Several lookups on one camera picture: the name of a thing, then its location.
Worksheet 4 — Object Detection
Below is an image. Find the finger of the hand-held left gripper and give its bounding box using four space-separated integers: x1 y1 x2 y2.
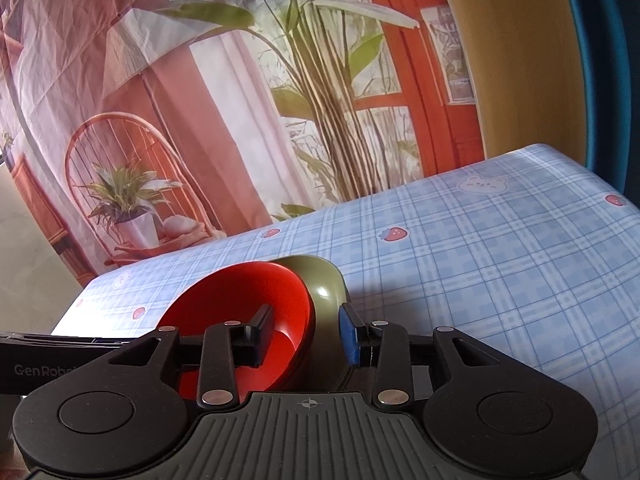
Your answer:
0 331 132 347

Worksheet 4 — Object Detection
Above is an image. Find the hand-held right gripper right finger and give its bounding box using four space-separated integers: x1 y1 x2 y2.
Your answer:
338 302 522 407

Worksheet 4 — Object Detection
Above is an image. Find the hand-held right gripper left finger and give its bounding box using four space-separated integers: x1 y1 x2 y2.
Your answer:
106 304 277 409

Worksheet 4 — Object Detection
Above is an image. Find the green plate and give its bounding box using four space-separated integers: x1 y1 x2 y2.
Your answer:
280 255 352 392

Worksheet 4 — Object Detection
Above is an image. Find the red bowl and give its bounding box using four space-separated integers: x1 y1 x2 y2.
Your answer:
157 261 317 404

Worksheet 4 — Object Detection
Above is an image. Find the blue plaid tablecloth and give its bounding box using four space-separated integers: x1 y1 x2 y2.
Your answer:
52 143 640 480

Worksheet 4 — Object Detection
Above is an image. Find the printed backdrop cloth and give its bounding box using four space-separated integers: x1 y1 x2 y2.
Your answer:
0 0 489 287

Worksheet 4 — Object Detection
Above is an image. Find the yellow wooden panel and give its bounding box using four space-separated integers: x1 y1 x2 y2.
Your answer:
431 0 592 167

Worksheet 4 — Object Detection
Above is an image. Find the blue curtain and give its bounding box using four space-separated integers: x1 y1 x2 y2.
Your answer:
554 0 640 197

